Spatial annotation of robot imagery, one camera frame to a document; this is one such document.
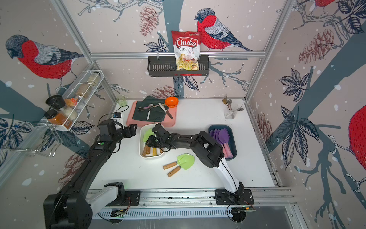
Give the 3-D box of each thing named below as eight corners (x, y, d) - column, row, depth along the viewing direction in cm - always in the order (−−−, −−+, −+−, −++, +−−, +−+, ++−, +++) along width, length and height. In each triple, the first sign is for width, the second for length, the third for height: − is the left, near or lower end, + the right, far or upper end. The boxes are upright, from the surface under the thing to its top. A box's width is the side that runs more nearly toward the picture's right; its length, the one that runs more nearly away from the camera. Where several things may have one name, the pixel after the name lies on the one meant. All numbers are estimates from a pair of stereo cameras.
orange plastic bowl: (164, 107, 114) (164, 105, 112) (166, 98, 121) (165, 96, 118) (178, 107, 114) (178, 105, 112) (178, 98, 121) (178, 96, 119)
